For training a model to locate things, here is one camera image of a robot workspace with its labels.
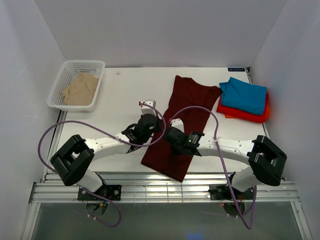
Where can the blue table label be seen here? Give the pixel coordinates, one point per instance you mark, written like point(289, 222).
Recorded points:
point(236, 69)

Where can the white plastic basket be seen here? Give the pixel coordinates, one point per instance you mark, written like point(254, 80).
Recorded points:
point(68, 72)

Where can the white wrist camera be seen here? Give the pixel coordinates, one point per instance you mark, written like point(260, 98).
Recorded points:
point(177, 123)
point(148, 107)

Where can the beige t shirt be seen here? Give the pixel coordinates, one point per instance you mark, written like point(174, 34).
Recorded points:
point(81, 91)

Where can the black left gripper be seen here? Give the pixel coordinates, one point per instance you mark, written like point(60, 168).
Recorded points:
point(158, 128)

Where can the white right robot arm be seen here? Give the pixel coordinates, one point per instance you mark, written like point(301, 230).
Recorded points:
point(265, 160)

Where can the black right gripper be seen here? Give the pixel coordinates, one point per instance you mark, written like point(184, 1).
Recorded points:
point(175, 151)

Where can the folded orange red t shirt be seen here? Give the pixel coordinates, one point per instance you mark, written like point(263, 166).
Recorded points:
point(233, 113)

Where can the folded blue t shirt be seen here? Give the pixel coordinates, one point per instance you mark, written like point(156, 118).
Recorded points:
point(243, 96)

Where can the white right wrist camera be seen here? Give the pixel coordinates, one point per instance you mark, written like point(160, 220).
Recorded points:
point(177, 123)

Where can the aluminium rail frame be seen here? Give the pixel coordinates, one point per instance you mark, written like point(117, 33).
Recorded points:
point(156, 188)

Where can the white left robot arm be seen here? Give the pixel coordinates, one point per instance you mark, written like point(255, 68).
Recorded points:
point(73, 159)

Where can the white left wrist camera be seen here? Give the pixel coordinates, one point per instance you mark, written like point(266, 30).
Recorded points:
point(148, 107)

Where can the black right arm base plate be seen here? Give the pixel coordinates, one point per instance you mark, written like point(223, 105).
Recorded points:
point(222, 192)

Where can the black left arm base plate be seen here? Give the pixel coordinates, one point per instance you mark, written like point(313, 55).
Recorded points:
point(111, 192)

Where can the dark red t shirt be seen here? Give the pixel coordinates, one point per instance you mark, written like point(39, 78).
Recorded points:
point(186, 92)

